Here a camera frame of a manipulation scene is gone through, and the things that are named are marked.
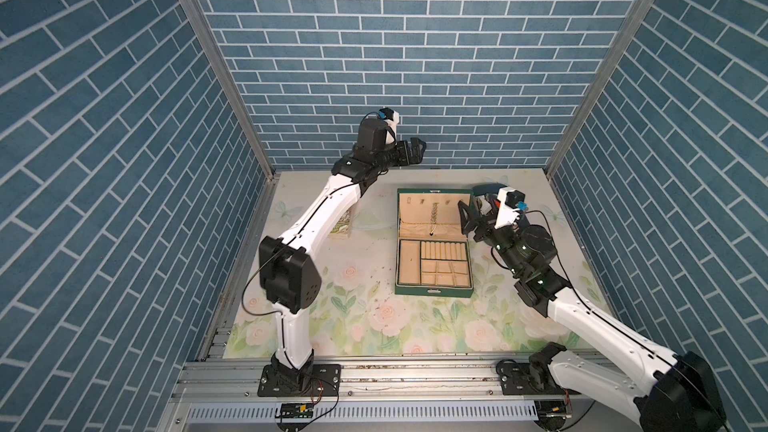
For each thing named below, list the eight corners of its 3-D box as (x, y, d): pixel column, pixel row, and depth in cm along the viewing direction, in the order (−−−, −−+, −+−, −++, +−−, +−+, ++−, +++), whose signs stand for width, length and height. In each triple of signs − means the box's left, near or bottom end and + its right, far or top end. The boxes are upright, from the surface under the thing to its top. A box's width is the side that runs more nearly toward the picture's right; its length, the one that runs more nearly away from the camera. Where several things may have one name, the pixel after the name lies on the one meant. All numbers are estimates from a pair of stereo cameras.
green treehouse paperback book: (332, 238, 103) (330, 231, 100) (347, 215, 110) (346, 207, 106) (344, 243, 102) (343, 236, 98) (359, 219, 108) (358, 211, 105)
